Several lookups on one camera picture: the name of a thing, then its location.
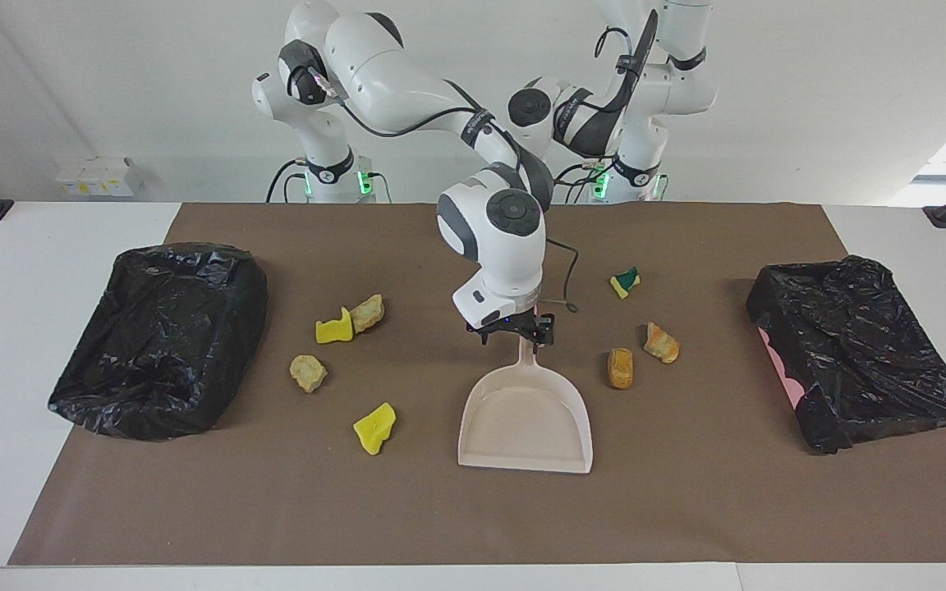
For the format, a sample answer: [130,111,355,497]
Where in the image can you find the black trash bag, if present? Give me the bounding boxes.
[746,254,946,455]
[48,241,269,442]

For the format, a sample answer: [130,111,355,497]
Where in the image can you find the curved yellow green sponge piece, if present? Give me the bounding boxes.
[315,306,356,345]

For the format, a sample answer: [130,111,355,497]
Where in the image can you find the black right base cable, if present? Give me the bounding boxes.
[265,158,311,204]

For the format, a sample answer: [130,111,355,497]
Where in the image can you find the beige plastic dustpan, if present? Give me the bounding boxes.
[457,335,595,475]

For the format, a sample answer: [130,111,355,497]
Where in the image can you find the orange beige sponge chunk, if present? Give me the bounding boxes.
[643,322,681,364]

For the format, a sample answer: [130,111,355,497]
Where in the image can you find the rounded pale beige sponge chunk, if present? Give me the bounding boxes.
[289,355,328,394]

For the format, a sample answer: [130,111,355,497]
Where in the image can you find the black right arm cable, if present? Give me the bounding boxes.
[333,78,582,315]

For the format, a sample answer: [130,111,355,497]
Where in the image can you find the elongated pale beige sponge chunk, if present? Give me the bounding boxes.
[349,294,386,334]

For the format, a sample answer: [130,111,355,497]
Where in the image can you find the plain yellow sponge chunk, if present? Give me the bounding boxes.
[352,401,397,456]

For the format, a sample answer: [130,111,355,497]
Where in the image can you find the brown paper table mat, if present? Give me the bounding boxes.
[7,202,946,566]

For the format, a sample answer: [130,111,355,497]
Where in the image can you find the white wall outlet boxes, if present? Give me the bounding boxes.
[54,156,145,198]

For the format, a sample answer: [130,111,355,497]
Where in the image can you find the brown yellow sponge chunk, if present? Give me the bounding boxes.
[608,347,635,390]

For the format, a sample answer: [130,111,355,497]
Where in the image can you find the pink plastic bin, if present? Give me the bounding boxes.
[756,327,804,411]

